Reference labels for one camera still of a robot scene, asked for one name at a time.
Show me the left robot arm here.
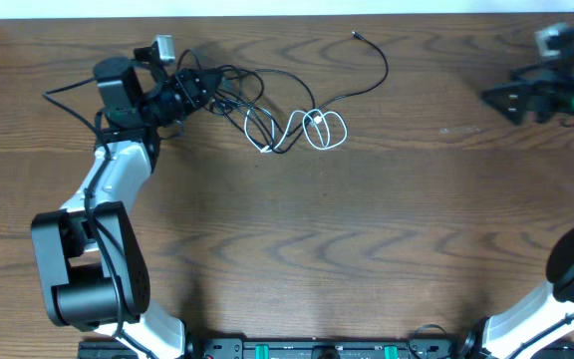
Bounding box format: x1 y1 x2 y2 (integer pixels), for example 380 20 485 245
31 57 223 358

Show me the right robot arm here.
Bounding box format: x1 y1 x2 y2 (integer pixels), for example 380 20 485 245
458 65 574 358

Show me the white cable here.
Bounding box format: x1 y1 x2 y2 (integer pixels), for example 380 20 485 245
243 108 349 155

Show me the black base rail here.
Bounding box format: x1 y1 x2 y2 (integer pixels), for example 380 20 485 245
76 334 574 359

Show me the left camera black cable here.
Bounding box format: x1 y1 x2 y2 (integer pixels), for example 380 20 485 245
42 47 161 359

